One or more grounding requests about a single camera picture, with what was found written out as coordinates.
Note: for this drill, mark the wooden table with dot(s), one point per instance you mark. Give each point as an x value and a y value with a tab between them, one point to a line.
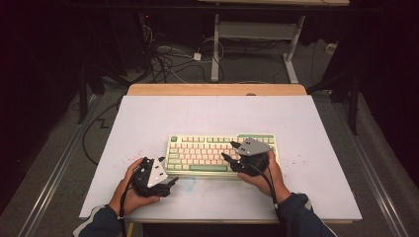
214	89

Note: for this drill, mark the aluminium floor rail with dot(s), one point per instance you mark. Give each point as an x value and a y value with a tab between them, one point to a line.
52	184
372	177

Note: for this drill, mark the white power adapter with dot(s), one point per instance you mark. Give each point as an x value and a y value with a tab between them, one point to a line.
197	56

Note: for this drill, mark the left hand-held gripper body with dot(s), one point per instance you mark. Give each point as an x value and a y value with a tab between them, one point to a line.
155	176

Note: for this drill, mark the person's right hand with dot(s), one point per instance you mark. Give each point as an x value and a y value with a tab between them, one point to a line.
267	181

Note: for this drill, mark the person's left hand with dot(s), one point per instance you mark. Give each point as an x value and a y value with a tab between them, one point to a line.
130	200

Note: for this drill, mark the cream and green keyboard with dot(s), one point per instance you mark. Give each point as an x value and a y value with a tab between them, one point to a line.
197	154

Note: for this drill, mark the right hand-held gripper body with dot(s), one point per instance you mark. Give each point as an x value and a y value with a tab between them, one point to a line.
252	148

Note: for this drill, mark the white-framed desk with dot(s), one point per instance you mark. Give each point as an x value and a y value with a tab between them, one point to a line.
257	30

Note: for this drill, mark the white board sheet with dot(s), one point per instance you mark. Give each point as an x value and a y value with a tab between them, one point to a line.
214	115

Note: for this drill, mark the small white box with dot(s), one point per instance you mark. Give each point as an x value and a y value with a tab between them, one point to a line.
331	48

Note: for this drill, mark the black stand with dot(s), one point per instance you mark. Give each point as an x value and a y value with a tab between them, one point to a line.
354	108
82	98

